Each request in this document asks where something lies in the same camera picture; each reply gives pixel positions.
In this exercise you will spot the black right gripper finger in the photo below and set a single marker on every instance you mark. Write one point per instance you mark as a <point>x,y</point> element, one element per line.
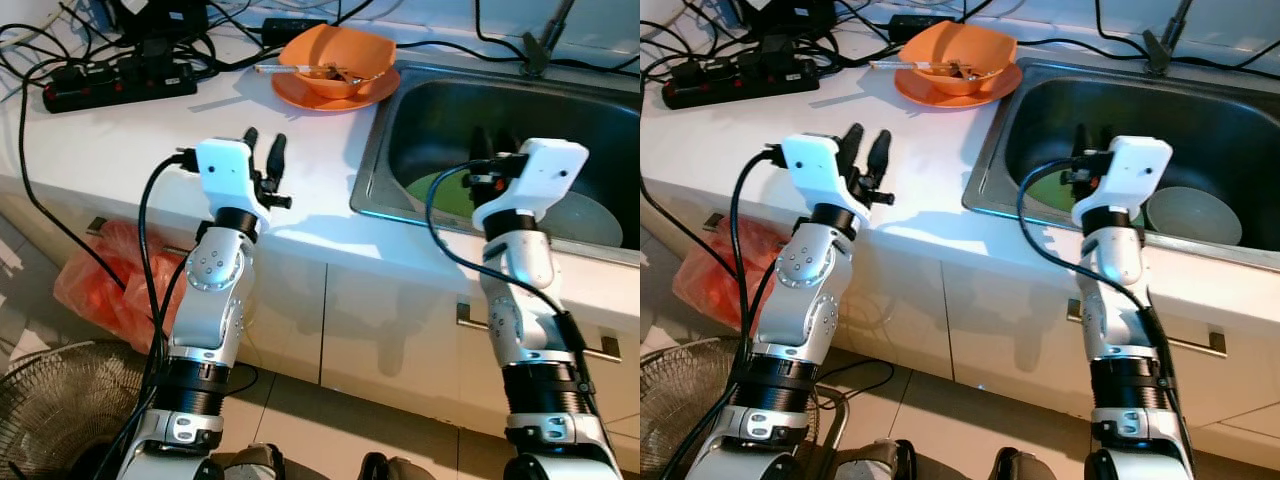
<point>480,145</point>
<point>1102,146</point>
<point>1080,142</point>
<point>506,146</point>

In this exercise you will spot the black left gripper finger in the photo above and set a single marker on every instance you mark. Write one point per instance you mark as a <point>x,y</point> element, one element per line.
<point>852,142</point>
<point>879,157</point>
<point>250,142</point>
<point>277,157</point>

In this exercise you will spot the banded wooden chopsticks pair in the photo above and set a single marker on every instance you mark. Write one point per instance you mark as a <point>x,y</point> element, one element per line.
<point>900,64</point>
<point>285,68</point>

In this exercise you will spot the orange plastic plate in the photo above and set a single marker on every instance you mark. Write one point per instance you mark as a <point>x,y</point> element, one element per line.
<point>1002,90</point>
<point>378,95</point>

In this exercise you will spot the orange plastic bowl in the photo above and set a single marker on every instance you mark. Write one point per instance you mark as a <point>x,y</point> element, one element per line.
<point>330,48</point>
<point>950,46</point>

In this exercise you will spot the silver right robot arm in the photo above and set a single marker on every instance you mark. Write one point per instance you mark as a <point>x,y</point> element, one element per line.
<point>525,265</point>
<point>1115,260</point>

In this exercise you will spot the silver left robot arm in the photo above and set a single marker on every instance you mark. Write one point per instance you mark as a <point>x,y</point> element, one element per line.
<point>215,270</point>
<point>805,270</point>

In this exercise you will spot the white kitchen cabinet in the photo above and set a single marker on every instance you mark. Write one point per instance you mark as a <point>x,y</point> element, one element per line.
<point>400,320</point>
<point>1000,310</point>

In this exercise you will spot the stainless steel sink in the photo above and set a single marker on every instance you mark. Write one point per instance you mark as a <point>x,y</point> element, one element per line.
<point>440,110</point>
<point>1050,110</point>

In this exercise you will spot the green plate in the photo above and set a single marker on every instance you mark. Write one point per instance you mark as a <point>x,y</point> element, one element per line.
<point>440,195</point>
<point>1045,190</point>

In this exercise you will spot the grey white bowl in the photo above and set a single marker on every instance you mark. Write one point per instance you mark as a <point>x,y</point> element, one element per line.
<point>590,220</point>
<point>1195,215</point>

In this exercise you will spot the metal sink faucet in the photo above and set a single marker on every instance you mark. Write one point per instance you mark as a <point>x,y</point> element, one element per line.
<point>1160,50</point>
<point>540,50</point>

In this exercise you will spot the black power adapter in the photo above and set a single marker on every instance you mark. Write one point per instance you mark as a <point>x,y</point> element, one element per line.
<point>915,27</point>
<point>295,30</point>

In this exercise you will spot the black power strip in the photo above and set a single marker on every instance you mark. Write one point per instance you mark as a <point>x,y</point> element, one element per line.
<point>730,85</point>
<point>110,88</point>

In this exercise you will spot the black electronics box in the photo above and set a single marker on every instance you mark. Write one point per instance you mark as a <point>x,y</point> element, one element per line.
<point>160,15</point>
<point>785,15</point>

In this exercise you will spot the orange plastic bag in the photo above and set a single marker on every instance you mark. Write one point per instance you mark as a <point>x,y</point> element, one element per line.
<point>95,285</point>
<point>715,275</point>

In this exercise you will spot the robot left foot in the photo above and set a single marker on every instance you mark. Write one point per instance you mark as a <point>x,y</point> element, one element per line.
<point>250,465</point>
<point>875,462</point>

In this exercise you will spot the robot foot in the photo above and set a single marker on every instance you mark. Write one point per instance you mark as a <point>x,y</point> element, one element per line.
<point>400,468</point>
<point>250,465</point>
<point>875,462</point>
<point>1025,466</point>

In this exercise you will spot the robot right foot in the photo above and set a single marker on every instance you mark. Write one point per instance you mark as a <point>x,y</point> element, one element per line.
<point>1025,466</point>
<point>400,468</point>

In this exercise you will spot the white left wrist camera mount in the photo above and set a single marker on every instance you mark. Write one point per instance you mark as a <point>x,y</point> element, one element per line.
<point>810,165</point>
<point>225,170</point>

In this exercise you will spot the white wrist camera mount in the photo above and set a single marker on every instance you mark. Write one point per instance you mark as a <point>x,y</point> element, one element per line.
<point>1135,170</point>
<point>225,170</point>
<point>810,165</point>
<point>545,170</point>

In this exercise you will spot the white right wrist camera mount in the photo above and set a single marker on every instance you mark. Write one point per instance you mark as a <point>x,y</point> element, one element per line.
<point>545,170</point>
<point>1135,170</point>

